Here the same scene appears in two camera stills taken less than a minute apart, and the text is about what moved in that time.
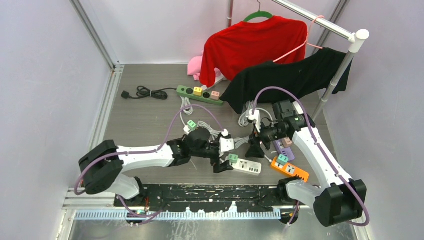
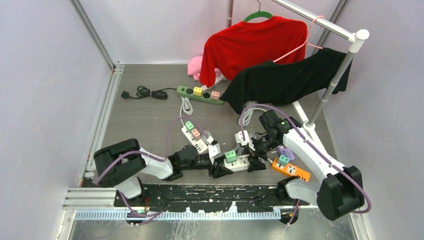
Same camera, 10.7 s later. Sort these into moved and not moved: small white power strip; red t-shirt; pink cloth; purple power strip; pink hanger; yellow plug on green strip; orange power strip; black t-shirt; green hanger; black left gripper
Moved: black left gripper; small white power strip
Not moved: red t-shirt; yellow plug on green strip; purple power strip; orange power strip; green hanger; black t-shirt; pink hanger; pink cloth
